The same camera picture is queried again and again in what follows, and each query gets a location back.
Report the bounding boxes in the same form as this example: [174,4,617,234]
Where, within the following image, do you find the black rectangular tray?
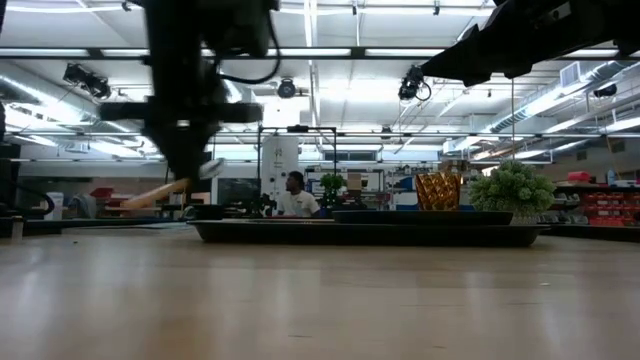
[186,218,552,249]

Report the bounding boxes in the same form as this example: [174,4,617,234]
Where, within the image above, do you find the small green potted plant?
[318,172,347,210]

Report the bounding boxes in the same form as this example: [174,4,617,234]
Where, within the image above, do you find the white bucket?
[44,191,65,222]

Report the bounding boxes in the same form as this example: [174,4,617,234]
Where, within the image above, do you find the red storage bins shelf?
[581,185,640,228]

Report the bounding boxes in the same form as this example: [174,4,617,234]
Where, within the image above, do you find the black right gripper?
[419,0,640,89]

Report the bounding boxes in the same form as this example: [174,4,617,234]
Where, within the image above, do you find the large green artificial plant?
[467,159,557,225]

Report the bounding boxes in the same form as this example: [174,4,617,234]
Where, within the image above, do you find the yellow handled metal spoon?
[119,157,227,211]

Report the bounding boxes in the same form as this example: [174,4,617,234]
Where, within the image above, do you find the round black ceiling fixture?
[276,77,298,100]

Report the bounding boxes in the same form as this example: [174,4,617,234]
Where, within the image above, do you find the person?
[275,170,322,220]

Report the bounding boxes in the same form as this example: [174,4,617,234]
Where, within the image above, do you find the black overhead camera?
[397,64,433,103]
[61,62,113,101]

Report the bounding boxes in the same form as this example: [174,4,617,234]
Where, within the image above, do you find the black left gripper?
[98,74,265,181]

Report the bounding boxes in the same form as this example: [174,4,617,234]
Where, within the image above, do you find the black aluminium frame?
[0,46,640,63]

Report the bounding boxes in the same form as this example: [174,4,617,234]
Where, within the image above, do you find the amber patterned glass cup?
[414,171,463,213]

